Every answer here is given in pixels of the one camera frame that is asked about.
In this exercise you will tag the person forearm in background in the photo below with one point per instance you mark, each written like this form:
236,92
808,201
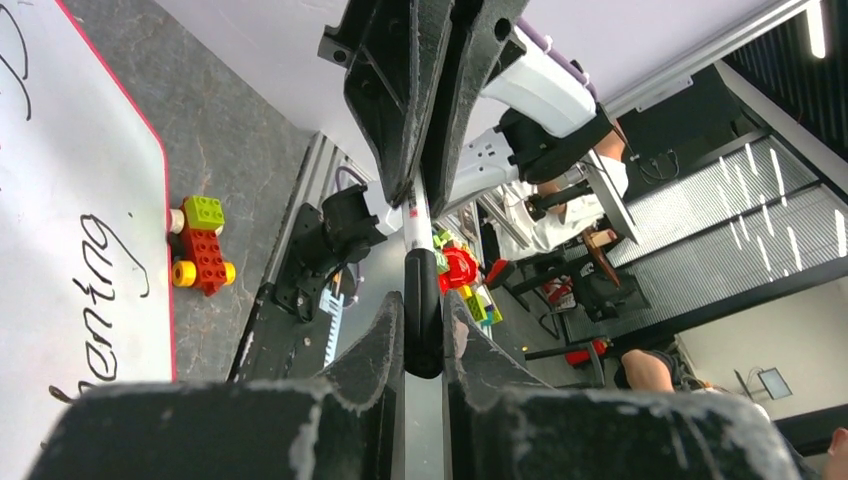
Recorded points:
564,222

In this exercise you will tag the white black marker pen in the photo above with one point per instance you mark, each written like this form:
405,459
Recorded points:
417,223

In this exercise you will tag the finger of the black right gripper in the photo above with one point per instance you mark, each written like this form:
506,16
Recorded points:
478,31
392,53

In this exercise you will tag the red toy brick car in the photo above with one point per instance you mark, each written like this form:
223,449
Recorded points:
200,264

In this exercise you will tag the pile of toy bricks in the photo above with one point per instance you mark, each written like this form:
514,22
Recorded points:
459,270

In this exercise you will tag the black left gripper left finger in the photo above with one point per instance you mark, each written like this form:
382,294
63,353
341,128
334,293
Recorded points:
342,423

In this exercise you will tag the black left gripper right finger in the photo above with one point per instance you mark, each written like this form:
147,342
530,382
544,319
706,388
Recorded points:
505,423

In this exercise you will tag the black marker cap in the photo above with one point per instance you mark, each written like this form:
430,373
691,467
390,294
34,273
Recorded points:
423,322

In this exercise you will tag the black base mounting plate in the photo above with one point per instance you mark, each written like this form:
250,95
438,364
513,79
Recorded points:
287,331

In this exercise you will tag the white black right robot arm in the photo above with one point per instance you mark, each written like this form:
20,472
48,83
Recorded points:
536,116

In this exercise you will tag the pink framed whiteboard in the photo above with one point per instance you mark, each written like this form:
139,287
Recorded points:
85,295

